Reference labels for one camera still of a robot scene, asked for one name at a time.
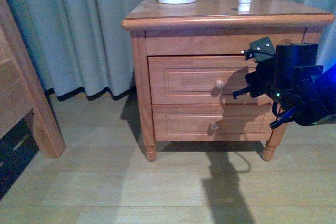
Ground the wooden drawer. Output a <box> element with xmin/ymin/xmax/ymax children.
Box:
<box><xmin>148</xmin><ymin>56</ymin><xmax>271</xmax><ymax>104</ymax></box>
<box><xmin>153</xmin><ymin>104</ymin><xmax>275</xmax><ymax>142</ymax></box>

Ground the wooden nightstand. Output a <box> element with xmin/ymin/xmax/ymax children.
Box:
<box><xmin>121</xmin><ymin>0</ymin><xmax>334</xmax><ymax>162</ymax></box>

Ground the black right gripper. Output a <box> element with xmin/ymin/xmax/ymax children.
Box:
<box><xmin>232</xmin><ymin>37</ymin><xmax>323</xmax><ymax>102</ymax></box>

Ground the grey curtain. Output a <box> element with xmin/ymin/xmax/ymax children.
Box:
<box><xmin>6</xmin><ymin>0</ymin><xmax>335</xmax><ymax>97</ymax></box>

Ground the wooden bed frame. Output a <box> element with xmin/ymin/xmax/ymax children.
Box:
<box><xmin>1</xmin><ymin>0</ymin><xmax>66</xmax><ymax>158</ymax></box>

